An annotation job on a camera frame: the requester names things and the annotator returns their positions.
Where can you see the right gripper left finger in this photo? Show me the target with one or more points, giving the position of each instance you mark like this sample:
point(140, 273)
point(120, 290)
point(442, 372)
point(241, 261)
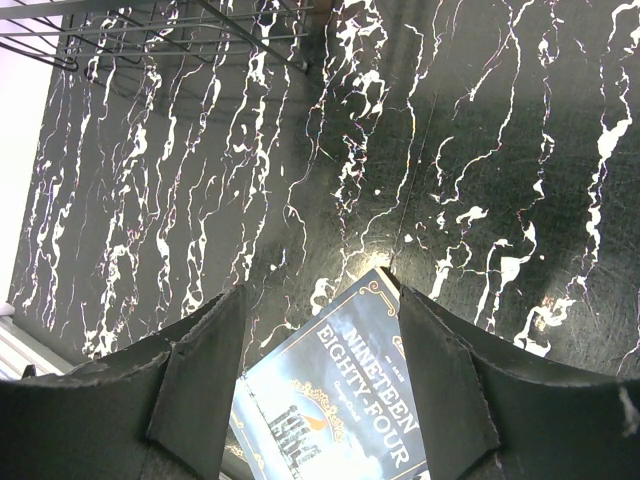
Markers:
point(157, 409)

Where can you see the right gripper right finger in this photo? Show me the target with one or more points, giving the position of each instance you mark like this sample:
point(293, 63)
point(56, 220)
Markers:
point(490, 410)

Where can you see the Nineteen Eighty-Four book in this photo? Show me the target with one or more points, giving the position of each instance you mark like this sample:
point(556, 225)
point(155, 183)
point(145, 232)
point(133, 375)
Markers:
point(334, 400)

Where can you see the black marble pattern mat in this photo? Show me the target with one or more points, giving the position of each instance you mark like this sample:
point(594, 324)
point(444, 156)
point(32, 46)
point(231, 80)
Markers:
point(484, 153)

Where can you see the black wire dish rack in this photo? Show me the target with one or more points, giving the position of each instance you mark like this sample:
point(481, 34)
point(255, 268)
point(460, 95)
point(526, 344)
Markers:
point(87, 36)

